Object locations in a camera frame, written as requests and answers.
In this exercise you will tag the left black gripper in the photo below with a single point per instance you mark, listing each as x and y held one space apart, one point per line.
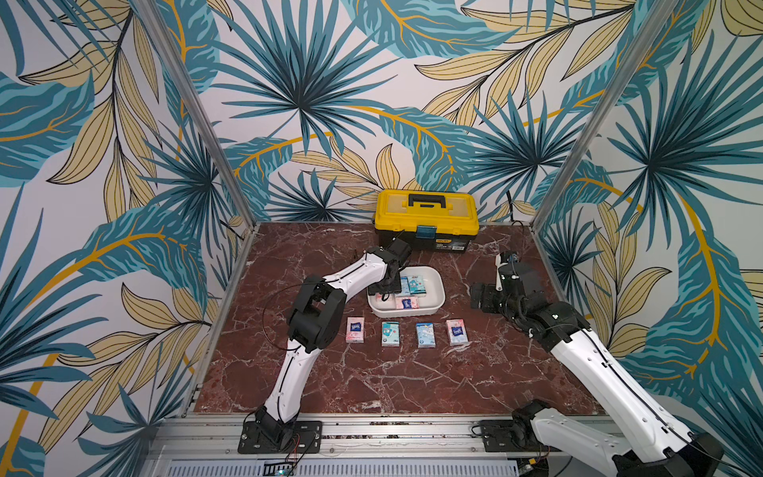
396 286

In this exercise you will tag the aluminium front rail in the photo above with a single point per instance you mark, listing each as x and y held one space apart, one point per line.
350 445

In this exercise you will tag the teal cartoon tissue pack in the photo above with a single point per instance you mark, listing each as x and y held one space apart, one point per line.
390 334

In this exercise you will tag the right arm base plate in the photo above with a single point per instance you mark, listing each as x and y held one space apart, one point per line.
508 435

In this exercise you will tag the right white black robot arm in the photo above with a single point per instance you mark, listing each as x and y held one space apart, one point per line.
653 441

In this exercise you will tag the left aluminium corner post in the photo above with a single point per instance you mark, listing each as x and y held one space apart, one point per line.
159 34

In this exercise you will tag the yellow black toolbox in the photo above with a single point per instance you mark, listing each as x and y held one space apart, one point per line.
445 222

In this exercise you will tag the white plastic storage box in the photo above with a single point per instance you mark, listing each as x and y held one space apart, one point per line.
428 303

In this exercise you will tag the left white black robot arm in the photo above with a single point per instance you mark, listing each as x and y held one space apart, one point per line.
313 324

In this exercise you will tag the right aluminium corner post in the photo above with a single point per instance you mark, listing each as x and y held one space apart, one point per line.
631 63

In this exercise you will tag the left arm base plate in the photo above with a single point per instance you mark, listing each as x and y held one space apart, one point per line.
303 437

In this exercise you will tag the aluminium corner post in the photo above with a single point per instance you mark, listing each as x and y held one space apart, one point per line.
159 34
631 63

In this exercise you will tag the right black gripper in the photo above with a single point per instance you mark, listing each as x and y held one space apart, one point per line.
489 295

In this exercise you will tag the blue cartoon tissue pack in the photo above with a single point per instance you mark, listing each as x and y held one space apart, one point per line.
425 335

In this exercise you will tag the pink tempo tissue pack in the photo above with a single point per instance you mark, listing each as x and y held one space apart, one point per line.
457 333
355 332

